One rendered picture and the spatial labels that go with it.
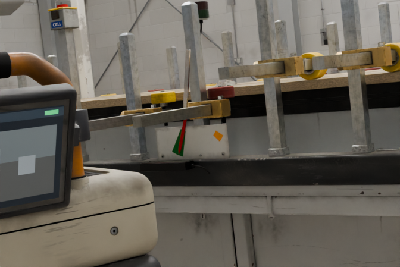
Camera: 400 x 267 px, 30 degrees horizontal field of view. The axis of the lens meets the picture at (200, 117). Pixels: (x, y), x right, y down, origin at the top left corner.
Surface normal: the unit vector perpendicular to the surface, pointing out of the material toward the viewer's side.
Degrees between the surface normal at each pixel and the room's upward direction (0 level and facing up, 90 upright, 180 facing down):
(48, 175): 115
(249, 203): 90
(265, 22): 90
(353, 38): 90
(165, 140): 90
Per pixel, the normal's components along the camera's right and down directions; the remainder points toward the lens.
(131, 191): 0.50, -0.17
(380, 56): -0.55, 0.11
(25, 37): 0.83, -0.06
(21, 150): 0.52, 0.41
